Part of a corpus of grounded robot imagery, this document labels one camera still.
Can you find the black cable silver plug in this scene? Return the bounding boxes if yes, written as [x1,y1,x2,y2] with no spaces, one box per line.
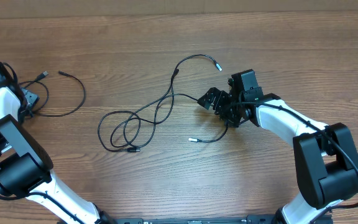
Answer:
[165,54,223,95]

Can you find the black USB-A cable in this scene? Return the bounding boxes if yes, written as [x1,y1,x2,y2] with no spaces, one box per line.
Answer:
[188,124,229,144]

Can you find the black cable bundle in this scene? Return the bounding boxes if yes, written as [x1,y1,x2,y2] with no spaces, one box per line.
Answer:
[97,68,199,154]

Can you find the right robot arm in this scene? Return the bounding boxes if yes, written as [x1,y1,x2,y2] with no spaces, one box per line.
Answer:
[198,70,358,223]

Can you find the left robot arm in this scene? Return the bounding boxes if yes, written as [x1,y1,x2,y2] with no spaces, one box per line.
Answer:
[0,62,115,223]

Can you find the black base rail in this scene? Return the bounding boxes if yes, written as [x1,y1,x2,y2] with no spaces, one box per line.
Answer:
[96,215,285,224]

